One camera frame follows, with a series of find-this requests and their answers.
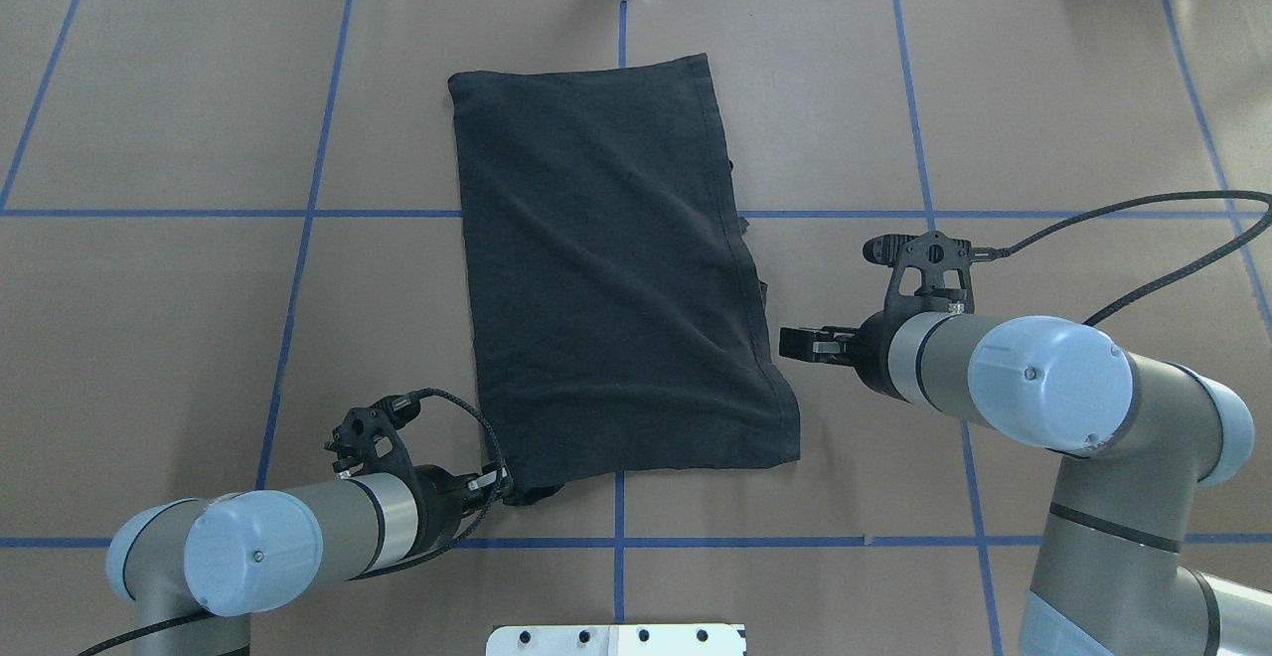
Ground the brown paper table cover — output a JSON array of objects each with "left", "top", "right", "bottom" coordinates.
[{"left": 0, "top": 0, "right": 1272, "bottom": 656}]

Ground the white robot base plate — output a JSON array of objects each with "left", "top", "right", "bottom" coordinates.
[{"left": 485, "top": 620, "right": 748, "bottom": 655}]

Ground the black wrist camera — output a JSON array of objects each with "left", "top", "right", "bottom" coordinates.
[
  {"left": 324, "top": 392, "right": 421, "bottom": 483},
  {"left": 862, "top": 231, "right": 993, "bottom": 319}
]

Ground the black graphic t-shirt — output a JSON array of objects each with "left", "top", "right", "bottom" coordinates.
[{"left": 448, "top": 53, "right": 801, "bottom": 506}]

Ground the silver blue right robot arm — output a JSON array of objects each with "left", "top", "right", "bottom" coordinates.
[{"left": 778, "top": 311, "right": 1269, "bottom": 655}]

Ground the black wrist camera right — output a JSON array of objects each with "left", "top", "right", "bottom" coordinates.
[{"left": 862, "top": 231, "right": 993, "bottom": 319}]

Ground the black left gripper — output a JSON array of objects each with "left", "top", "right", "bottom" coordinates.
[{"left": 416, "top": 464, "right": 513, "bottom": 556}]

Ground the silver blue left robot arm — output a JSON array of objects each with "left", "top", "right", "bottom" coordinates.
[{"left": 89, "top": 464, "right": 513, "bottom": 655}]

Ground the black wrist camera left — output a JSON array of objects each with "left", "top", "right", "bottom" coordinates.
[{"left": 324, "top": 392, "right": 421, "bottom": 483}]

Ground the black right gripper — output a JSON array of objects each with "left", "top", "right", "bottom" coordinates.
[{"left": 778, "top": 311, "right": 904, "bottom": 400}]

